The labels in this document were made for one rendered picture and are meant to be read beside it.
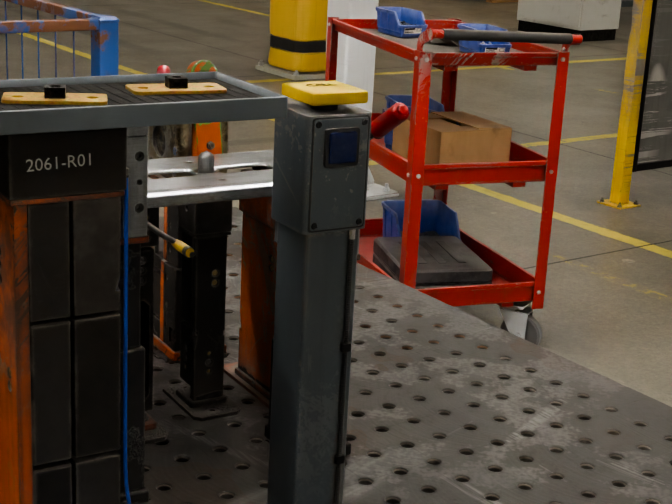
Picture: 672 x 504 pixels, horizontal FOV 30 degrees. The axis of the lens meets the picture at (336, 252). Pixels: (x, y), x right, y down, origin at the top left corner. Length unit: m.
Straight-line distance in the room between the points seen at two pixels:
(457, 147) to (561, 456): 2.06
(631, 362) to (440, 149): 0.89
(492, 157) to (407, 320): 1.70
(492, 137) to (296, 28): 4.96
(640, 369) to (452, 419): 2.22
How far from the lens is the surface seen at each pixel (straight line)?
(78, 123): 1.00
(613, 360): 3.83
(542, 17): 11.72
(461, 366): 1.76
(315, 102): 1.13
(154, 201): 1.39
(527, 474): 1.48
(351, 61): 5.31
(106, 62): 3.43
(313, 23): 8.45
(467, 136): 3.51
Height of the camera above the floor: 1.35
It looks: 17 degrees down
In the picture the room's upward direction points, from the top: 3 degrees clockwise
